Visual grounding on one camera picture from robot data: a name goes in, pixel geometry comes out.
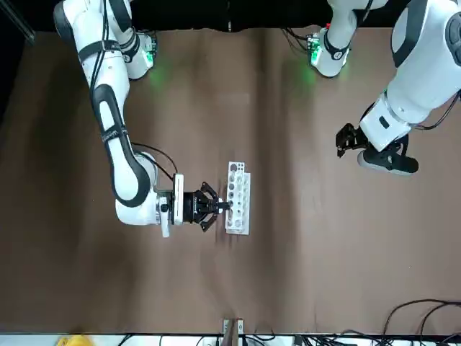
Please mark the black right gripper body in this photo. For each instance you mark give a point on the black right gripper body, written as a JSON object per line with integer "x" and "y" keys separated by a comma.
{"x": 193, "y": 208}

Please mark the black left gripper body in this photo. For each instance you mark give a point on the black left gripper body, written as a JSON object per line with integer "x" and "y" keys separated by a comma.
{"x": 361, "y": 138}

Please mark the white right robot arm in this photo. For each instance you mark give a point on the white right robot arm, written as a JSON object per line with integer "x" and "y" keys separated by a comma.
{"x": 119, "y": 72}

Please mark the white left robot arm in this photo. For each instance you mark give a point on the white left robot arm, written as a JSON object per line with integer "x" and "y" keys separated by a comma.
{"x": 421, "y": 54}

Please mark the white plastic test tube rack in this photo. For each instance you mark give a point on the white plastic test tube rack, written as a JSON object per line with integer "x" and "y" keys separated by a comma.
{"x": 237, "y": 216}

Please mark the aluminium frame post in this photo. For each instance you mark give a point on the aluminium frame post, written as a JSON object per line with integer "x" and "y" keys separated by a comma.
{"x": 232, "y": 331}
{"x": 21, "y": 25}

